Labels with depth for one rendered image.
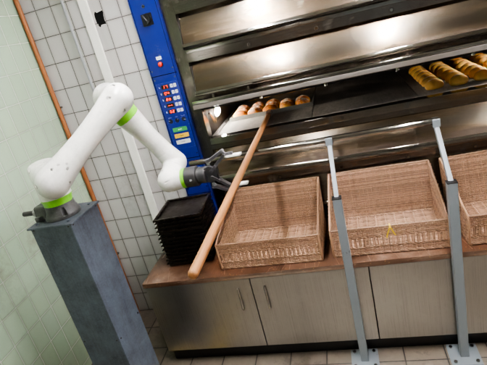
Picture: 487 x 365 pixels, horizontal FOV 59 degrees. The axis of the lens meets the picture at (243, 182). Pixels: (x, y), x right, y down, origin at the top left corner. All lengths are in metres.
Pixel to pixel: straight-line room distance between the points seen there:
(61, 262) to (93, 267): 0.14
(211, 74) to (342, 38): 0.73
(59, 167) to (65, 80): 1.19
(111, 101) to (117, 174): 1.19
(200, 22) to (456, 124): 1.47
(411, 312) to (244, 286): 0.85
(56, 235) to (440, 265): 1.72
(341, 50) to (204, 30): 0.73
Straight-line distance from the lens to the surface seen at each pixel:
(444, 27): 2.45
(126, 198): 2.93
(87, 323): 2.15
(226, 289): 2.36
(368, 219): 2.53
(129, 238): 3.07
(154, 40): 2.53
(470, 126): 2.58
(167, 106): 2.57
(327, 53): 2.39
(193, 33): 2.48
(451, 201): 2.03
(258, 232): 2.61
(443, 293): 2.35
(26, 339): 2.53
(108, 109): 1.74
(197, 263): 1.22
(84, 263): 1.94
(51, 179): 1.73
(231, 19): 2.43
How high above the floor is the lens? 1.78
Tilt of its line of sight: 20 degrees down
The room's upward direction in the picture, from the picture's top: 14 degrees counter-clockwise
